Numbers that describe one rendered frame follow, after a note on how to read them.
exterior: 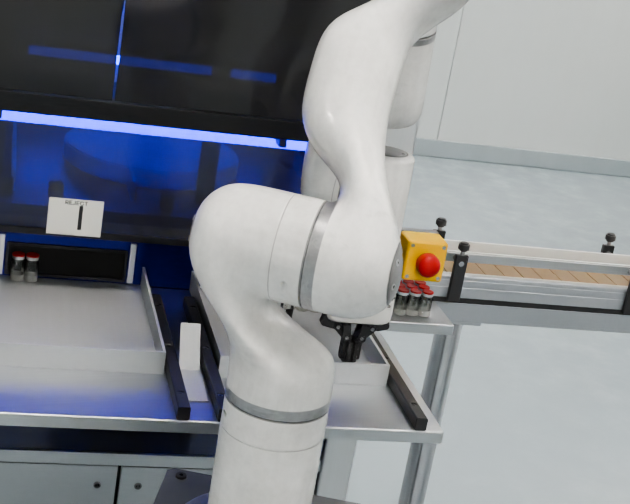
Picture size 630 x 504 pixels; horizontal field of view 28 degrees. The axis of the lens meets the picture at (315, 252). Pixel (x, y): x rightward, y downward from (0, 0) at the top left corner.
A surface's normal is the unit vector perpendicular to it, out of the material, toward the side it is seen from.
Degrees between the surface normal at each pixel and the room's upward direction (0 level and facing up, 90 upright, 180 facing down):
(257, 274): 107
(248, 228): 59
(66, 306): 0
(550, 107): 90
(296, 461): 90
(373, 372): 90
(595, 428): 0
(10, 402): 0
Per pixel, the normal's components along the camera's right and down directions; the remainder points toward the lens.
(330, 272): -0.22, 0.17
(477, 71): 0.22, 0.35
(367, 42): 0.15, -0.21
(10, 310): 0.16, -0.93
